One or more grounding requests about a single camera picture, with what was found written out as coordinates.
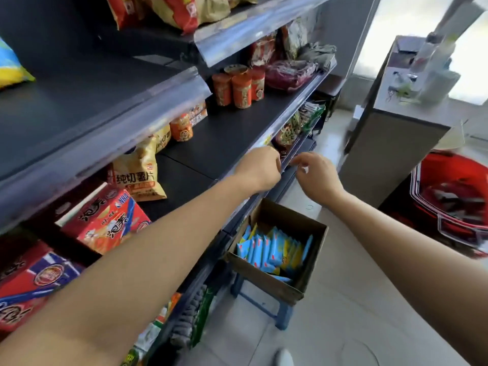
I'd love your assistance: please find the red patterned snack bag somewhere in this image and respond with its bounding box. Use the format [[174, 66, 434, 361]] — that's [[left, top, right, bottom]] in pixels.
[[250, 32, 277, 67]]

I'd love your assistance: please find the grey cabinet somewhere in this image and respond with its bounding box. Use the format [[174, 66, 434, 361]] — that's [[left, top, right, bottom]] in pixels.
[[338, 34, 488, 208]]

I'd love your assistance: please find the person's left hand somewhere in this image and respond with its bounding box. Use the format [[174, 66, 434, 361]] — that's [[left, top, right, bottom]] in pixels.
[[233, 145, 282, 197]]

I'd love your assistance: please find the blue red snack packet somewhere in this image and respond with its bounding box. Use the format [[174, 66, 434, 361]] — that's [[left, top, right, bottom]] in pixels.
[[0, 241, 84, 333]]

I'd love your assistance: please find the white shoe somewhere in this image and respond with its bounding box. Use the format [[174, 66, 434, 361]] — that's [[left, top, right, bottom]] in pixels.
[[275, 348, 295, 366]]

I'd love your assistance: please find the brown green snack bag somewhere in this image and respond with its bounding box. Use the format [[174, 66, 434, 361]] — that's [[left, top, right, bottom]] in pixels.
[[273, 112, 304, 152]]

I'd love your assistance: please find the white cylinder container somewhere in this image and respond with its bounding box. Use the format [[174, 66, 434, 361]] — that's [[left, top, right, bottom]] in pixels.
[[419, 70, 461, 103]]

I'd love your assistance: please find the dark red snack packet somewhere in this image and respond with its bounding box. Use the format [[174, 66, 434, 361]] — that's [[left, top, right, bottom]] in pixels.
[[265, 59, 318, 92]]

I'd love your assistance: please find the grey green packet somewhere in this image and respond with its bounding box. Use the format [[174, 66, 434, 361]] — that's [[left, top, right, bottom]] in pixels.
[[297, 42, 338, 71]]

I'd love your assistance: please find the bundle of green packets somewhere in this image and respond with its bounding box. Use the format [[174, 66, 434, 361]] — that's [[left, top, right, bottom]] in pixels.
[[299, 102, 326, 134]]

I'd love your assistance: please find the blue plastic stool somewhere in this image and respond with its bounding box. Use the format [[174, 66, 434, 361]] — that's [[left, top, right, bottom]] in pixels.
[[230, 272, 294, 331]]

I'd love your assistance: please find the orange cartoon face canister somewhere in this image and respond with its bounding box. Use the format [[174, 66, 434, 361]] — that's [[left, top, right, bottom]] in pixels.
[[169, 113, 194, 142]]

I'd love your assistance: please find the dark grey store shelf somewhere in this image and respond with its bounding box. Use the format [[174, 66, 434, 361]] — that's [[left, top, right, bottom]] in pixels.
[[0, 0, 338, 366]]

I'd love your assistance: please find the person's left forearm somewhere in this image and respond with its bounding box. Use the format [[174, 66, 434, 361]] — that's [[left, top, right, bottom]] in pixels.
[[0, 177, 256, 366]]

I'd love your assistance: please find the pile of blue wipe packets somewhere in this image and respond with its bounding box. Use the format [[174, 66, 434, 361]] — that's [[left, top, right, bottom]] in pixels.
[[236, 224, 314, 283]]

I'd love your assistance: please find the beige patterned snack bag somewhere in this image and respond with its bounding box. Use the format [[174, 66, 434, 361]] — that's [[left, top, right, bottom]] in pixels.
[[280, 18, 309, 59]]

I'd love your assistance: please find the row of blue wipe packets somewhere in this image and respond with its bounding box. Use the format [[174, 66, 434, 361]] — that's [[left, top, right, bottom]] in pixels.
[[0, 36, 36, 89]]

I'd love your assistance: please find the large yellow snack bag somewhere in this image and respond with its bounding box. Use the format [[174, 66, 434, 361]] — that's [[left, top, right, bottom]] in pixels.
[[108, 137, 167, 202]]

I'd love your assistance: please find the person's right hand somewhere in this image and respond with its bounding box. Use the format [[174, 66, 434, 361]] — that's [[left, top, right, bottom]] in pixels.
[[290, 151, 346, 208]]

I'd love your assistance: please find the brown cardboard box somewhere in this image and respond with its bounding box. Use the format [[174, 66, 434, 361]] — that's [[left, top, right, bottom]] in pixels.
[[225, 198, 329, 306]]

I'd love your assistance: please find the clear plastic bottle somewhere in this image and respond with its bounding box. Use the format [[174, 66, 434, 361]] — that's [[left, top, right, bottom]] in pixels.
[[410, 32, 439, 75]]

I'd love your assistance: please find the person's right forearm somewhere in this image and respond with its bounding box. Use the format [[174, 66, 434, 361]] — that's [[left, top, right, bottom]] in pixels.
[[327, 190, 488, 366]]

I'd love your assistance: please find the stack of red shopping baskets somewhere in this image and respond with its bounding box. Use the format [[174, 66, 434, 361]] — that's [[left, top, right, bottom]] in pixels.
[[381, 150, 488, 260]]

